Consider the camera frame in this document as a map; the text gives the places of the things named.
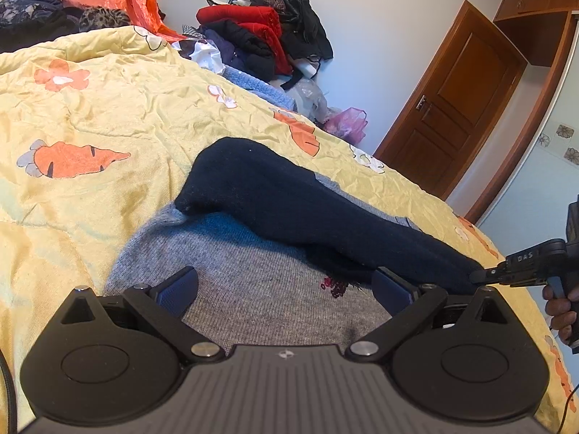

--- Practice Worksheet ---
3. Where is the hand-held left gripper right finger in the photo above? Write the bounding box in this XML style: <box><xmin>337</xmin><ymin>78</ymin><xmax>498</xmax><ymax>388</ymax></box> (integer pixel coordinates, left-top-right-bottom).
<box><xmin>346</xmin><ymin>265</ymin><xmax>517</xmax><ymax>363</ymax></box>

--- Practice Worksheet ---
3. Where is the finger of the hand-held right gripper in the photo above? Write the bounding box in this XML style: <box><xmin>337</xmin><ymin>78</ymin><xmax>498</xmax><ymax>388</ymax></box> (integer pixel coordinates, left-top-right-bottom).
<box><xmin>468</xmin><ymin>267</ymin><xmax>504</xmax><ymax>287</ymax></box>

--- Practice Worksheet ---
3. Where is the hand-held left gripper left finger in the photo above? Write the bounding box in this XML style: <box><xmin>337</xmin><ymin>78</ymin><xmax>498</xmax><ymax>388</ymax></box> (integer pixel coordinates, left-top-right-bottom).
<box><xmin>61</xmin><ymin>266</ymin><xmax>225</xmax><ymax>365</ymax></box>

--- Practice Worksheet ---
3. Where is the grey sweater with navy sleeves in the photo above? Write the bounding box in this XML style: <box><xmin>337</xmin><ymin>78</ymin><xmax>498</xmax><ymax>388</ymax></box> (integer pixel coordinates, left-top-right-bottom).
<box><xmin>104</xmin><ymin>137</ymin><xmax>485</xmax><ymax>354</ymax></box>

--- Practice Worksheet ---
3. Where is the black clothes pile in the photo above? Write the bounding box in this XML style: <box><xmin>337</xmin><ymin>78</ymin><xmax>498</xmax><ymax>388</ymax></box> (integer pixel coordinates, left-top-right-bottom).
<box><xmin>199</xmin><ymin>0</ymin><xmax>334</xmax><ymax>92</ymax></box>

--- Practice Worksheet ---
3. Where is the person's right hand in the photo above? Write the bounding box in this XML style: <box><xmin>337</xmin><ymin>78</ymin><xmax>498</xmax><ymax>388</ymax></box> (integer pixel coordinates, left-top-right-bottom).
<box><xmin>543</xmin><ymin>284</ymin><xmax>574</xmax><ymax>348</ymax></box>

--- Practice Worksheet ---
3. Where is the pink plastic bag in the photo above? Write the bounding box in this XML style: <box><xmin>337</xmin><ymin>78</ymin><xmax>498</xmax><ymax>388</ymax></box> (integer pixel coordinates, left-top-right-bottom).
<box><xmin>322</xmin><ymin>107</ymin><xmax>369</xmax><ymax>142</ymax></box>

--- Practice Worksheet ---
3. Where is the brown wooden door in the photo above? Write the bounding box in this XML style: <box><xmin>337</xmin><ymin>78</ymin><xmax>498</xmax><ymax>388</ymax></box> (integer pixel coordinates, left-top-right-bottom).
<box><xmin>373</xmin><ymin>0</ymin><xmax>529</xmax><ymax>200</ymax></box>

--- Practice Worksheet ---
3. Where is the yellow carrot-print blanket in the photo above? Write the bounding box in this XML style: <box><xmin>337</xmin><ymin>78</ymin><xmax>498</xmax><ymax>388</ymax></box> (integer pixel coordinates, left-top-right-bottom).
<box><xmin>0</xmin><ymin>25</ymin><xmax>579</xmax><ymax>434</ymax></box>

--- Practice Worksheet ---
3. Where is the clear plastic bag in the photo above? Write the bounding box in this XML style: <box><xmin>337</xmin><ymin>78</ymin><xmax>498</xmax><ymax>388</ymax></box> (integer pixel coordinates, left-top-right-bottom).
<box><xmin>287</xmin><ymin>78</ymin><xmax>341</xmax><ymax>124</ymax></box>

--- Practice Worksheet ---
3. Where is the light blue knit garment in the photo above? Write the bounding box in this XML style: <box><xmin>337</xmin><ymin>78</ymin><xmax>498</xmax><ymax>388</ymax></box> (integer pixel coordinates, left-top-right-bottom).
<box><xmin>221</xmin><ymin>64</ymin><xmax>297</xmax><ymax>111</ymax></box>

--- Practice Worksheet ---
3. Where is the white patterned cloth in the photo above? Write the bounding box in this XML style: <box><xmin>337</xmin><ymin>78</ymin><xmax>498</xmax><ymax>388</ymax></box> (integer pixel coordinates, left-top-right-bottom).
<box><xmin>171</xmin><ymin>25</ymin><xmax>226</xmax><ymax>75</ymax></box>

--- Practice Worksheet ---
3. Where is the wooden overhead cabinet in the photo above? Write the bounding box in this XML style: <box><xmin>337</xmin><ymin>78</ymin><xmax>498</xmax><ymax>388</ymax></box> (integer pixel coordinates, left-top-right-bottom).
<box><xmin>492</xmin><ymin>0</ymin><xmax>579</xmax><ymax>68</ymax></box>

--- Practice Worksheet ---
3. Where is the red garment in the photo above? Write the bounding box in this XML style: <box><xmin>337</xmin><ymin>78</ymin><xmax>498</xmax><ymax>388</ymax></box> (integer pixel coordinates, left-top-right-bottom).
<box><xmin>196</xmin><ymin>4</ymin><xmax>295</xmax><ymax>77</ymax></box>

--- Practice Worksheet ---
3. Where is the leopard print cloth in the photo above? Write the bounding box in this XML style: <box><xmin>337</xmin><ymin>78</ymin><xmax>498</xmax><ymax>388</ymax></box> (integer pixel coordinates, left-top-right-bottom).
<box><xmin>79</xmin><ymin>7</ymin><xmax>132</xmax><ymax>33</ymax></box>

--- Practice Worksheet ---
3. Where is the dark floral garment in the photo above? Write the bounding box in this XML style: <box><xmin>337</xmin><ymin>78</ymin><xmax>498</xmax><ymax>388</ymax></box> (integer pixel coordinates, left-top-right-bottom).
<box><xmin>0</xmin><ymin>0</ymin><xmax>82</xmax><ymax>54</ymax></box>

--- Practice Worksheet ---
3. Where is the wooden door frame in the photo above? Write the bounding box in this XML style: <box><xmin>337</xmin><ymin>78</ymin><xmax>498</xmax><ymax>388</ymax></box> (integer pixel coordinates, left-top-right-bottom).
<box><xmin>464</xmin><ymin>9</ymin><xmax>579</xmax><ymax>225</ymax></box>

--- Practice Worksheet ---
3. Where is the black cable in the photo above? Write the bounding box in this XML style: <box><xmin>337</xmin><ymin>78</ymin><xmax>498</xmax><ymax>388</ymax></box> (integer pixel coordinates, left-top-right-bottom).
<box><xmin>558</xmin><ymin>382</ymin><xmax>579</xmax><ymax>433</ymax></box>
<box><xmin>0</xmin><ymin>348</ymin><xmax>22</xmax><ymax>434</ymax></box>

